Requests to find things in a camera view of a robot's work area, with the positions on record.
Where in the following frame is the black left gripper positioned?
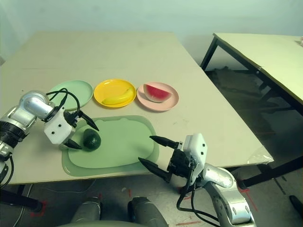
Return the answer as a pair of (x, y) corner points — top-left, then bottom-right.
(63, 111), (100, 150)

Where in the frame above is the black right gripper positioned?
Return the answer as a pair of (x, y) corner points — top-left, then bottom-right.
(138, 135), (195, 183)

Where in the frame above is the dark green avocado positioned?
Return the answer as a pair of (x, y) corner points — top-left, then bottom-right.
(82, 129), (102, 151)

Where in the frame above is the yellow banana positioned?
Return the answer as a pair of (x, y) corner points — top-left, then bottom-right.
(101, 87), (135, 105)

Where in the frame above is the red watermelon slice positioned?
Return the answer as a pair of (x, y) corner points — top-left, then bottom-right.
(143, 83), (171, 104)

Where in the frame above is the light green cutting board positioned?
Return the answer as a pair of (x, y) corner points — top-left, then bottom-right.
(68, 117), (154, 169)

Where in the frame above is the dark green translucent tray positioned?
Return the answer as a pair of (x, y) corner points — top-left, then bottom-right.
(62, 115), (160, 177)

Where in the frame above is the mint green plate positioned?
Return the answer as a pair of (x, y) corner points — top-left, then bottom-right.
(48, 79), (94, 111)

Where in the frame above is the yellow-orange plastic plate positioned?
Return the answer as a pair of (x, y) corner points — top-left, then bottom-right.
(94, 78), (137, 108)

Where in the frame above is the pink plate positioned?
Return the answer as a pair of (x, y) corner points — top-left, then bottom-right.
(136, 81), (179, 112)

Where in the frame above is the grey robot right leg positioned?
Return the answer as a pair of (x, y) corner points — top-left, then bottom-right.
(127, 196), (170, 227)

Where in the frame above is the grey robot leg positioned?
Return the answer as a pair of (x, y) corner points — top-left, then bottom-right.
(71, 195), (104, 224)
(127, 196), (170, 227)

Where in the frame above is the red floor tape strip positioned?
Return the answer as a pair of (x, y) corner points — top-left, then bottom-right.
(176, 220), (202, 226)
(239, 188), (258, 211)
(30, 201), (48, 217)

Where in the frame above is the grey robot left leg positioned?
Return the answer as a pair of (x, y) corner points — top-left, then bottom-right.
(71, 195), (104, 224)

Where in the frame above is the black table leg bar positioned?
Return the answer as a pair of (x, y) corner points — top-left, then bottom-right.
(233, 157), (303, 189)
(0, 188), (43, 212)

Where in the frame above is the pale green robot torso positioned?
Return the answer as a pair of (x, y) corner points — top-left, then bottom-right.
(56, 220), (143, 227)

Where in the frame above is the clear plastic film scrap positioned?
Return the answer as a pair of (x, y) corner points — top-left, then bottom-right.
(247, 146), (275, 165)

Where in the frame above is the black rounded object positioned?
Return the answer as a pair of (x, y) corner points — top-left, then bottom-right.
(289, 195), (303, 213)

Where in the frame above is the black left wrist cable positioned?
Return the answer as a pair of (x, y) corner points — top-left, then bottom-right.
(46, 88), (81, 119)

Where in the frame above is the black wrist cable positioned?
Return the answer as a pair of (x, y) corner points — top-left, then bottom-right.
(190, 176), (197, 211)
(46, 88), (81, 119)

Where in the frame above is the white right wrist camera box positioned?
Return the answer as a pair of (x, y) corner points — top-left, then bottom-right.
(183, 132), (209, 186)

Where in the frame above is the long black right arm cable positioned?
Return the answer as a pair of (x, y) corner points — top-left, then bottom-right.
(177, 179), (223, 224)

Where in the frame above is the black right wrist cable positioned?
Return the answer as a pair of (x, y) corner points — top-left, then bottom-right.
(190, 176), (197, 211)

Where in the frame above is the beige table with black frame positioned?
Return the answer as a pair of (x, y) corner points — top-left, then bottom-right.
(200, 32), (303, 113)

